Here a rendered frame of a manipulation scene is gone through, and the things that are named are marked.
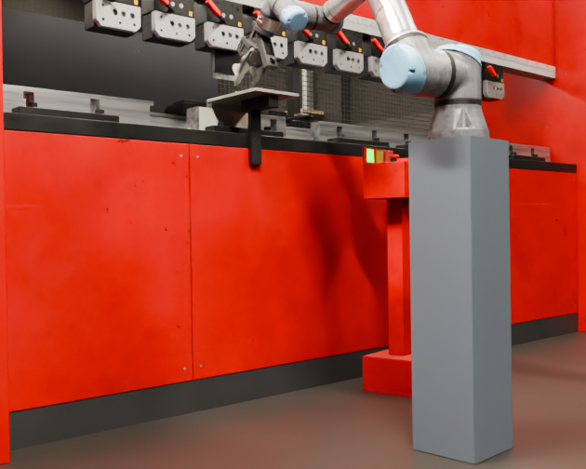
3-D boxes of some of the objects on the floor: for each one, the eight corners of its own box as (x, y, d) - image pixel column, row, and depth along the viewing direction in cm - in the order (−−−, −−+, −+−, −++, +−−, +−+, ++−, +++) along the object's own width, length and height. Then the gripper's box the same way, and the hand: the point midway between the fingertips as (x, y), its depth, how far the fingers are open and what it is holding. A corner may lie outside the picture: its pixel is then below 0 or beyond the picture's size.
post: (297, 340, 372) (290, -58, 371) (290, 339, 376) (284, -55, 374) (304, 339, 375) (298, -56, 374) (298, 338, 379) (291, -53, 378)
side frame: (597, 333, 378) (592, -117, 377) (459, 319, 442) (454, -65, 441) (619, 328, 395) (614, -103, 393) (484, 315, 459) (478, -55, 457)
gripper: (272, 23, 247) (247, 79, 257) (243, 17, 238) (219, 74, 249) (285, 36, 242) (259, 92, 252) (255, 30, 234) (231, 88, 244)
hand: (245, 85), depth 248 cm, fingers open, 5 cm apart
